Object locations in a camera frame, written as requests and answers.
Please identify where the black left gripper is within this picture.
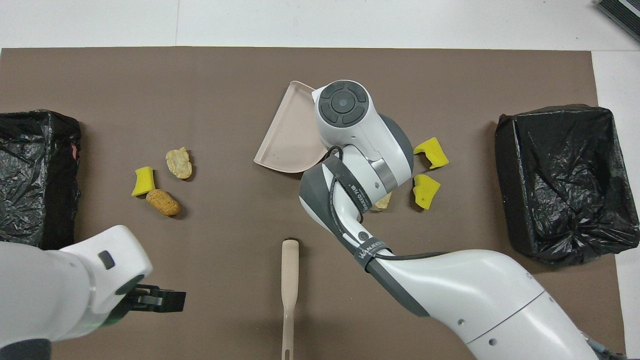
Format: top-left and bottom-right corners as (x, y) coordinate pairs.
(117, 283), (187, 314)

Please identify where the brown bread roll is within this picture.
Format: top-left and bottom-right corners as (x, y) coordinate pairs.
(145, 188), (182, 217)

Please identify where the beige hand brush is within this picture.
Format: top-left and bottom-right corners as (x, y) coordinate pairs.
(280, 238), (301, 360)

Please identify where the small yellow sponge piece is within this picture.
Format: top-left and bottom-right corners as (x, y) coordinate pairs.
(131, 166), (157, 198)

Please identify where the pale crusty bread piece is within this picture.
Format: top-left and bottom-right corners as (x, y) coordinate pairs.
(165, 146), (194, 180)

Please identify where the beige plastic dustpan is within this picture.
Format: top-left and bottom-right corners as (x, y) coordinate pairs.
(253, 80), (329, 174)

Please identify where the pale bread chunk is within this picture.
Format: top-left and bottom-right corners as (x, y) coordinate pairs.
(370, 193), (394, 213)

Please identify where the notched yellow sponge chunk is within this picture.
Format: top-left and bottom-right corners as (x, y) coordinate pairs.
(413, 136), (450, 170)

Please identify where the black bin with pink label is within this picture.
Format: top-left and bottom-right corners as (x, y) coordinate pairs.
(0, 109), (82, 251)

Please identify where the black bag lined bin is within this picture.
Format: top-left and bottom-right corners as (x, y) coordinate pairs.
(494, 103), (640, 266)

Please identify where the brown table mat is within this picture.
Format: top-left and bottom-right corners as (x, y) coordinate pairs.
(0, 46), (627, 360)

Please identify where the dark striped floor object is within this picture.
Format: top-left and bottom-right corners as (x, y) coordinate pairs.
(594, 0), (640, 44)

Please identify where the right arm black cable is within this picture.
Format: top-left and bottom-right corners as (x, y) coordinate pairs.
(326, 145), (447, 262)

